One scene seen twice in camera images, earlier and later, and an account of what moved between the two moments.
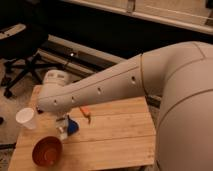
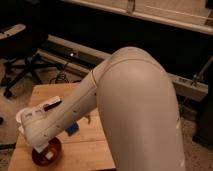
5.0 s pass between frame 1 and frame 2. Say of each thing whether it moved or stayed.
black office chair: stayed
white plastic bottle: moved
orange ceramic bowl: stayed
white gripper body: moved
